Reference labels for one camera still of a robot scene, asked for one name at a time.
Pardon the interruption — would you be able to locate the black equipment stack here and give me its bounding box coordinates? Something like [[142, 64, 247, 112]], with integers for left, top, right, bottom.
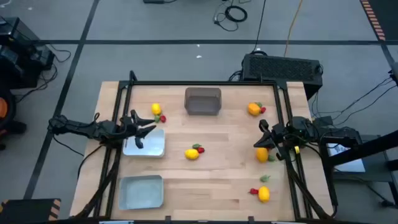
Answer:
[[0, 17, 56, 90]]

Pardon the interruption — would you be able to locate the coiled black cable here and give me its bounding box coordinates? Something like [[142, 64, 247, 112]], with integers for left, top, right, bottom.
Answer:
[[213, 0, 249, 32]]

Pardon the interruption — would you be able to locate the black orange wheeled device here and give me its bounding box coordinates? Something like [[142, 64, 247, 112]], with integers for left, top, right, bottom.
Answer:
[[0, 86, 27, 150]]

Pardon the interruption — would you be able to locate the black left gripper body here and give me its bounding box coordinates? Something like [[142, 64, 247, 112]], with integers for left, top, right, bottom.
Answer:
[[119, 115, 139, 141]]

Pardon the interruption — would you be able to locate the long yellow cable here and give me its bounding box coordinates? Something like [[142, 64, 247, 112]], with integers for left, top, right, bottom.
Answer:
[[283, 0, 304, 58]]

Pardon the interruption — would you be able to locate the white printed sheet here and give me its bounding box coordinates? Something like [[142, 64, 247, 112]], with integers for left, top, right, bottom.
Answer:
[[328, 143, 366, 174]]

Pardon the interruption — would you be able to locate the dark grey translucent basket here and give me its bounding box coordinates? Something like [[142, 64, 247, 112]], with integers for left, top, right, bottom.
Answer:
[[184, 86, 223, 116]]

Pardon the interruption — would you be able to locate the black diagonal beam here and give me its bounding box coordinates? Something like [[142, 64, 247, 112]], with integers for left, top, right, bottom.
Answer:
[[326, 129, 398, 167]]

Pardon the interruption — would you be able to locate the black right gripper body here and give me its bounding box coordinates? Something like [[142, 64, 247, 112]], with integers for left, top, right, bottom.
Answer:
[[269, 122, 294, 147]]

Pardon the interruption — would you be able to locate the white plastic basket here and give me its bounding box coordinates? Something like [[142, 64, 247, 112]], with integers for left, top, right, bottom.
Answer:
[[123, 128, 166, 158]]

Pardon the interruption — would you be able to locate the black perforated computer case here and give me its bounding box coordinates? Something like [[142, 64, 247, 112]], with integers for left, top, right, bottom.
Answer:
[[241, 53, 323, 100]]

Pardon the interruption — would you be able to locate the grey side table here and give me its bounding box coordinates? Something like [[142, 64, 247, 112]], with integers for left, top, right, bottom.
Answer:
[[322, 133, 398, 184]]

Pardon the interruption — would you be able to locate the long black cable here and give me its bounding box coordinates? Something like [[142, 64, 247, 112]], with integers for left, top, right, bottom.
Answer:
[[251, 0, 267, 54]]

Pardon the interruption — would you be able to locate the black mat with hazard stripes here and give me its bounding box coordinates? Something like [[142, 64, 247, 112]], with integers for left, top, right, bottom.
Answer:
[[359, 0, 398, 42], [0, 198, 62, 224]]

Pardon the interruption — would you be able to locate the black power adapter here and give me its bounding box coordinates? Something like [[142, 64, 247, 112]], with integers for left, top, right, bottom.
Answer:
[[312, 115, 334, 129]]

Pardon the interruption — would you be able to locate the light grey plastic basket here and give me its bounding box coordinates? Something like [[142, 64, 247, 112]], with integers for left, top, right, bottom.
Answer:
[[118, 174, 165, 211]]

